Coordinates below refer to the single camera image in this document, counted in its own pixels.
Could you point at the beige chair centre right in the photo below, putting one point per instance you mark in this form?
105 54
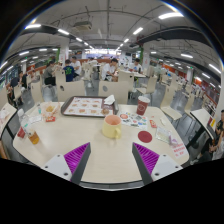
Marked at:
118 89

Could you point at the white red printed table sign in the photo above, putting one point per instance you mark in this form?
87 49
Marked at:
179 150

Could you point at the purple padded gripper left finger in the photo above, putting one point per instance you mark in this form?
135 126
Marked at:
70 166

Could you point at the person in dark shirt left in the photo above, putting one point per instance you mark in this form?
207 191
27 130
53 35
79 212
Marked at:
17 81

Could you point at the beige chair centre left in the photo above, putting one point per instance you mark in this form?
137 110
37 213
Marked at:
66 90

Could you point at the colourful sticker sheet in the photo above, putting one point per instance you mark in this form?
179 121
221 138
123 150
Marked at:
134 120

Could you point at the yellow mug pink inside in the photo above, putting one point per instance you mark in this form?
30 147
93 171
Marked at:
112 127

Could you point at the person at right edge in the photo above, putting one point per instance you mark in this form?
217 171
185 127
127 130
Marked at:
211 145

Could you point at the person in grey shirt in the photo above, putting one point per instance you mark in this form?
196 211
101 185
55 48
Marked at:
49 78

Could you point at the plastic cup with amber drink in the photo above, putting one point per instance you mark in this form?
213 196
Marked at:
33 136

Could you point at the dark brown food tray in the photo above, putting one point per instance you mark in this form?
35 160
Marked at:
89 106

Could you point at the printed paper tray liner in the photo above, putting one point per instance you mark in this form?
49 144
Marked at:
87 106

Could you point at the person in white shirt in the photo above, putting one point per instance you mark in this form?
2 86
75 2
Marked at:
108 71

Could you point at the crumpled white napkin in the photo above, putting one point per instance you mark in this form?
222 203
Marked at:
109 100

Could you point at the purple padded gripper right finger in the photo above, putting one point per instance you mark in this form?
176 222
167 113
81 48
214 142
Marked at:
153 166

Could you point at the clear plastic water bottle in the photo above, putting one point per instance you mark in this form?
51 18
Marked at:
25 122

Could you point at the beige chair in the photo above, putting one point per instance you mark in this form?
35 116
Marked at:
66 90
118 89
165 105

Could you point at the red paper cup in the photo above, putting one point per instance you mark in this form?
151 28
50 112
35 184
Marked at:
142 104

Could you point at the person in blue shirt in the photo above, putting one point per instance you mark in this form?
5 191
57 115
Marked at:
69 71

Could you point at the red sauce packet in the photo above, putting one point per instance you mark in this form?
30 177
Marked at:
153 124

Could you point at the clear plastic bag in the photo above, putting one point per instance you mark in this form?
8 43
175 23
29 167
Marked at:
165 136

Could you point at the food wrapper with fries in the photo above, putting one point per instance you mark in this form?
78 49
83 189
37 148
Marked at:
49 111

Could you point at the red round cup lid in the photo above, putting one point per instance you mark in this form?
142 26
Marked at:
145 136

